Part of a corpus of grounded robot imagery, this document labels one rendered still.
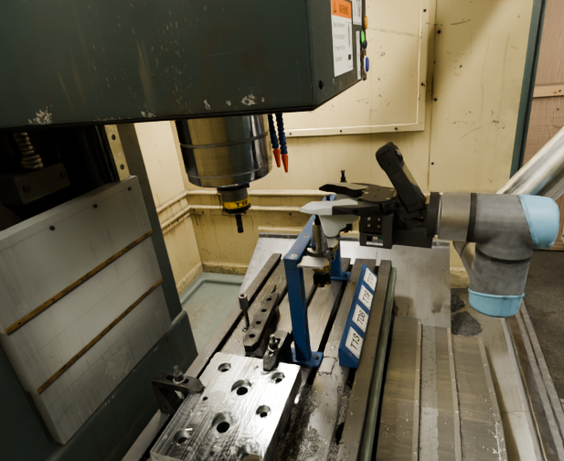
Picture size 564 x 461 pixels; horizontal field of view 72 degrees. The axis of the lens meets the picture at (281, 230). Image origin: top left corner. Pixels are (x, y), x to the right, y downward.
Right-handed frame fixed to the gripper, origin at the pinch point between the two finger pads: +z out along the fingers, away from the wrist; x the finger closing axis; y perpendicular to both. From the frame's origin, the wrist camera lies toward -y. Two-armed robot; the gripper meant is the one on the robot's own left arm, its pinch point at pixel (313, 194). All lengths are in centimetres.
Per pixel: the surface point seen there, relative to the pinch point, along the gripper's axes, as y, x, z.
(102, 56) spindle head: -24.3, -13.1, 26.6
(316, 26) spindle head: -25.3, -8.7, -4.4
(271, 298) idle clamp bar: 50, 34, 28
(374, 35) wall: -25, 101, 8
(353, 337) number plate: 51, 24, -1
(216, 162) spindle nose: -7.5, -7.7, 13.8
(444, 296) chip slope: 70, 79, -25
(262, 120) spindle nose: -12.7, -0.3, 8.3
